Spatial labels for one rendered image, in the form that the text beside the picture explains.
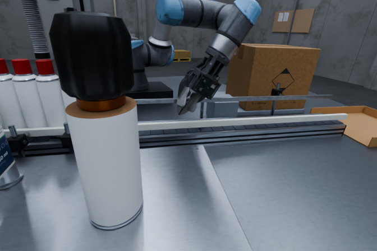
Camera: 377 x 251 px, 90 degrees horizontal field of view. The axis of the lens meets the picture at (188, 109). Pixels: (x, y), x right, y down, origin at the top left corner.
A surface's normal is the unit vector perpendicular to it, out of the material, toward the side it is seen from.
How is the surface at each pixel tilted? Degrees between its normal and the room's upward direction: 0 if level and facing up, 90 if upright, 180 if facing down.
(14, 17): 90
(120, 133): 90
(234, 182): 0
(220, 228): 0
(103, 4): 90
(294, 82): 90
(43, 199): 0
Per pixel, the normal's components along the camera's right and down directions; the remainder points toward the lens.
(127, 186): 0.70, 0.30
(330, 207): 0.04, -0.92
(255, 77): 0.18, 0.38
